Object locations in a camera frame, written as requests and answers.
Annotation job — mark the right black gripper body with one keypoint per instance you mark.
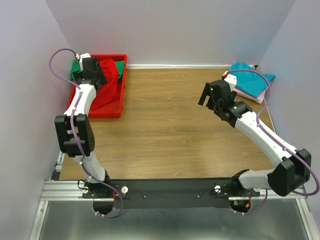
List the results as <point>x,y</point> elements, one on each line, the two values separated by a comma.
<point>210,91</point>

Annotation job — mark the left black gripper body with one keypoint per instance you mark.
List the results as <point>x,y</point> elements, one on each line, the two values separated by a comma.
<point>100,74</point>

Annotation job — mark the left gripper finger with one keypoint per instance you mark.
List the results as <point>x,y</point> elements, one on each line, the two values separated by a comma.
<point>102,78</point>
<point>77,75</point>

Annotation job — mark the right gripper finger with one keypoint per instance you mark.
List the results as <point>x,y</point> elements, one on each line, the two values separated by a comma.
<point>211,104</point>
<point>205,93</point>

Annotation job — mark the red t shirt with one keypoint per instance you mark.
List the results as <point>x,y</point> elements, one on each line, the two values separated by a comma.
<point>107,94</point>

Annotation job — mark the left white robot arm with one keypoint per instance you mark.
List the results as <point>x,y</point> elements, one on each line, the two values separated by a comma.
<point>74,132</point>

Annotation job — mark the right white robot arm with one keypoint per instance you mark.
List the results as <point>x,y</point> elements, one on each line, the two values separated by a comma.
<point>290,165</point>

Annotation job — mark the green t shirt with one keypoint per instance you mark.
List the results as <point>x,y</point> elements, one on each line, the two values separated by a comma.
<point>110,68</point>

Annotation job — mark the folded white t shirt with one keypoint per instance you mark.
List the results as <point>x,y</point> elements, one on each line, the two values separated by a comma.
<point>259,99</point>

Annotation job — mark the red plastic bin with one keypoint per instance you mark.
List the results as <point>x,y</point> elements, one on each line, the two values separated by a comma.
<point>110,105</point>

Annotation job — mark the folded teal t shirt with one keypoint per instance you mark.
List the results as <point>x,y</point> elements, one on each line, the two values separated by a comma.
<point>250,83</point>

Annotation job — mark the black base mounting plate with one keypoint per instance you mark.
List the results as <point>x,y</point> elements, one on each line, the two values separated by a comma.
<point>125,194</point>

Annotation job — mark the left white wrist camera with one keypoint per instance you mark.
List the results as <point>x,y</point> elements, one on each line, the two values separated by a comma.
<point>80,57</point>

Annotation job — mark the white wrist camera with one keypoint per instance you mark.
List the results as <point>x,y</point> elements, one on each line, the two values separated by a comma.
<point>80,57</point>
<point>230,79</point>

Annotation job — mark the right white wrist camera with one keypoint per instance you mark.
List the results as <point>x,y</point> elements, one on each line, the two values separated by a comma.
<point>230,79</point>

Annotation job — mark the aluminium frame rail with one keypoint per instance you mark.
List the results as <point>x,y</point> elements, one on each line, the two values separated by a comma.
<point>65,214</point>

